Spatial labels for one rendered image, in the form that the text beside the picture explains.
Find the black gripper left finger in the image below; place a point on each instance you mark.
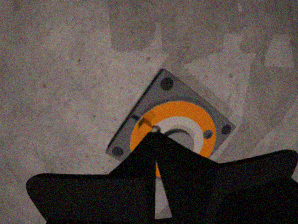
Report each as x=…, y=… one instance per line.
x=128, y=193

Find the orange round plate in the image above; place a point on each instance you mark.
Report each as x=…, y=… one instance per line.
x=177, y=114

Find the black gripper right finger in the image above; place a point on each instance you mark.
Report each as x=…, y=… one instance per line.
x=195, y=185

